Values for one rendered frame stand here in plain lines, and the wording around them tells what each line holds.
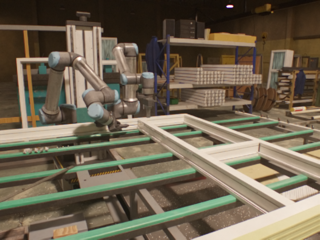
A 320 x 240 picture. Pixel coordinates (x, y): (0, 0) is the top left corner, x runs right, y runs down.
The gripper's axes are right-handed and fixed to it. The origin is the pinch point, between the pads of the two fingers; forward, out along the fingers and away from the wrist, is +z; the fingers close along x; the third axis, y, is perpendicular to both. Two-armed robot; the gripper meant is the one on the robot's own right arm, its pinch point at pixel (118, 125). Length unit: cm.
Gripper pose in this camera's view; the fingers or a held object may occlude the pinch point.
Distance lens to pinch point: 178.4
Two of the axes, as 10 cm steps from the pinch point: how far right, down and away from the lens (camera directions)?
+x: -2.5, -8.9, 3.7
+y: 9.2, -3.3, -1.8
